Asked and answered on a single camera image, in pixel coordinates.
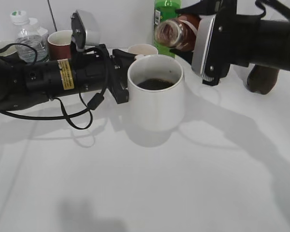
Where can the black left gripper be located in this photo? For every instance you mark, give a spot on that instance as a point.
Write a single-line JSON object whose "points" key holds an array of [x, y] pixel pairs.
{"points": [[95, 69]]}

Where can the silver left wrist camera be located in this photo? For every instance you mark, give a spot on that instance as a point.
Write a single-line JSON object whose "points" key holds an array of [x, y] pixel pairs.
{"points": [[85, 30]]}

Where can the clear water bottle green label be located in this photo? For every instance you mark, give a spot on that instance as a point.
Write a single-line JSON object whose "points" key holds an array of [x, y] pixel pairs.
{"points": [[26, 34]]}

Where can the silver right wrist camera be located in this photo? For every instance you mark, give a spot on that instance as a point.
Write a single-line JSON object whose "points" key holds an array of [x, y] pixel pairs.
{"points": [[202, 44]]}

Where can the brown coffee drink bottle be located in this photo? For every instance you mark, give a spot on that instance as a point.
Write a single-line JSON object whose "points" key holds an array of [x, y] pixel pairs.
{"points": [[178, 33]]}

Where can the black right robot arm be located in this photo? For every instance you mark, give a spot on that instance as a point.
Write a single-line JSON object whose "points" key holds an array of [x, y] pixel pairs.
{"points": [[270, 45]]}

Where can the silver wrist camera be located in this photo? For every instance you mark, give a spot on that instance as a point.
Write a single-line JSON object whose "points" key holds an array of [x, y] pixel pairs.
{"points": [[202, 44], [85, 30]]}

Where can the dark red ceramic mug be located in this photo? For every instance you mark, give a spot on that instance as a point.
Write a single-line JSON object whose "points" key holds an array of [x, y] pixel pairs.
{"points": [[59, 45]]}

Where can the yellow paper cup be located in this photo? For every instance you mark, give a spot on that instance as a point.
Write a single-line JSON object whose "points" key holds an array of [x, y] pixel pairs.
{"points": [[143, 49]]}

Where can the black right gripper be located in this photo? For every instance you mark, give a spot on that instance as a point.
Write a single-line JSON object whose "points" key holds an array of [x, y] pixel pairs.
{"points": [[230, 40]]}

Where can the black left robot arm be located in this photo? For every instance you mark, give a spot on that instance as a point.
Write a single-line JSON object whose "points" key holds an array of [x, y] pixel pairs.
{"points": [[23, 86]]}

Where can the cola bottle red label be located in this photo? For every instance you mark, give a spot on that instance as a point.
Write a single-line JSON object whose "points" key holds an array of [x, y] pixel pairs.
{"points": [[262, 79]]}

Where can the white ceramic mug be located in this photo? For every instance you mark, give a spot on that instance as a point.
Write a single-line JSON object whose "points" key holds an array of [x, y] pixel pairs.
{"points": [[156, 110]]}

